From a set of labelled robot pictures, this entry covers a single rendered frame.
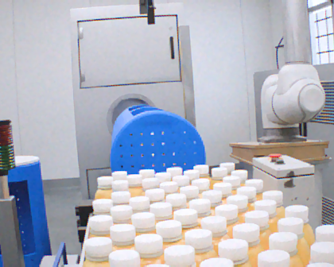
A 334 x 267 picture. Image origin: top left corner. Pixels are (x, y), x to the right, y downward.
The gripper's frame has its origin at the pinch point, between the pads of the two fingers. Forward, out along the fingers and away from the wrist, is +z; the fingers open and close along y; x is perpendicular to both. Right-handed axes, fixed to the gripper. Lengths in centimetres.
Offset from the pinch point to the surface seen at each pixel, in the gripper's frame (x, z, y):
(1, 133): 14, 48, -84
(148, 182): -10, 60, -59
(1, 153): 14, 52, -83
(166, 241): -20, 68, -94
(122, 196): -7, 62, -72
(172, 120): -12, 43, -29
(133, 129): -1, 45, -32
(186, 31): -3, -24, 106
